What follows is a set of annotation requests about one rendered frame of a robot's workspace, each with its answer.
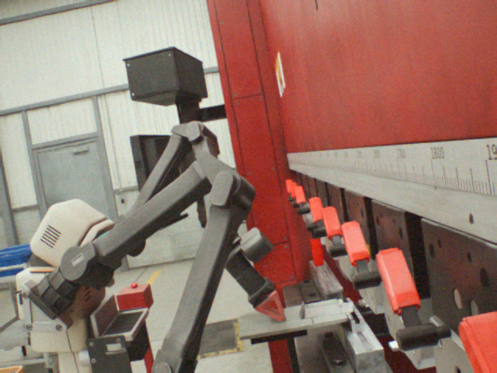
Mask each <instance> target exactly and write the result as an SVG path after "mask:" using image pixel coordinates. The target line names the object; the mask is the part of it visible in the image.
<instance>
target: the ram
mask: <svg viewBox="0 0 497 373"><path fill-rule="evenodd" d="M259 4H260V9H261V13H262V21H263V26H264V30H265V35H266V44H267V48H268V53H269V58H270V63H271V67H272V72H273V80H274V85H275V90H276V99H277V102H278V104H279V109H280V118H281V123H282V128H283V137H284V142H285V148H287V153H299V152H318V151H328V150H339V149H348V148H367V147H377V146H387V145H391V146H396V145H415V144H425V143H433V142H443V141H460V140H462V141H470V140H478V139H488V138H497V0H259ZM278 51H279V55H280V63H281V68H283V77H284V82H285V89H283V91H282V86H281V83H282V85H283V80H282V75H281V73H280V75H281V78H280V77H279V72H278V68H277V72H278V77H279V82H280V86H281V91H282V96H281V95H280V87H279V86H278V82H277V77H276V68H275V65H276V67H277V64H276V59H277V62H278V57H277V55H278ZM278 66H279V62H278ZM279 71H280V66H279ZM289 167H290V169H291V170H293V171H297V172H299V173H303V174H306V175H309V176H313V177H315V179H318V180H323V181H325V182H327V183H331V184H335V185H337V186H339V187H343V189H346V190H351V191H353V192H355V193H359V194H362V195H364V196H367V197H371V198H373V199H376V200H380V201H383V203H385V204H389V205H391V206H394V207H397V208H400V209H402V210H405V211H409V212H412V213H413V214H417V215H420V216H423V217H425V218H428V219H431V220H434V221H438V222H439V223H441V224H444V225H448V226H450V227H453V228H456V229H459V230H461V231H463V232H467V233H469V234H472V235H475V236H477V237H480V238H483V239H486V240H488V241H490V242H494V243H496V244H497V196H495V195H489V194H484V193H475V192H470V191H466V190H461V189H456V188H450V187H445V186H437V185H431V184H426V183H417V182H411V181H406V180H397V179H391V178H386V177H380V176H376V175H370V174H365V173H355V172H349V171H344V170H338V169H328V168H323V166H313V165H307V164H301V163H296V162H289Z"/></svg>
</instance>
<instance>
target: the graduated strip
mask: <svg viewBox="0 0 497 373"><path fill-rule="evenodd" d="M287 157H288V162H296V163H301V164H307V165H313V166H323V168H328V169H338V170H344V171H349V172H355V173H365V174H370V175H376V176H380V177H386V178H391V179H397V180H406V181H411V182H417V183H426V184H431V185H437V186H442V187H450V188H456V189H461V190H466V191H470V192H475V193H484V194H489V195H495V196H497V138H488V139H478V140H470V141H462V140H460V141H443V142H433V143H425V144H415V145H396V146H391V145H387V146H377V147H367V148H348V149H339V150H328V151H318V152H299V153H288V154H287Z"/></svg>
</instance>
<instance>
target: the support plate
mask: <svg viewBox="0 0 497 373"><path fill-rule="evenodd" d="M337 304H339V302H338V300H337V298H334V300H329V301H325V302H315V303H311V304H308V308H309V307H317V306H323V305H337ZM300 309H301V305H299V306H297V307H291V308H286V309H283V310H284V314H285V316H286V318H285V320H283V321H282V322H281V321H279V320H277V319H274V318H273V317H271V316H268V315H265V314H263V313H261V312H259V313H253V314H248V315H241V319H240V330H239V340H250V339H255V338H260V337H265V336H274V335H277V334H279V333H289V332H293V331H298V330H303V329H312V328H317V327H322V326H326V325H331V324H336V323H341V322H348V318H347V316H346V314H340V315H326V316H319V317H317V318H312V319H313V322H314V324H312V321H311V319H301V315H300Z"/></svg>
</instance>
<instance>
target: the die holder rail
mask: <svg viewBox="0 0 497 373"><path fill-rule="evenodd" d="M308 262H309V267H310V272H311V279H312V281H313V283H314V285H315V287H316V289H317V292H318V295H319V297H320V299H321V301H322V302H325V301H329V300H334V298H337V300H338V299H342V300H343V296H342V293H343V292H344V290H343V287H342V285H341V284H340V283H339V281H338V279H337V278H336V276H335V275H334V273H333V272H332V270H331V269H329V268H330V267H328V265H327V264H326V262H325V261H324V264H323V265H322V266H318V267H316V266H314V265H315V263H313V260H312V261H308Z"/></svg>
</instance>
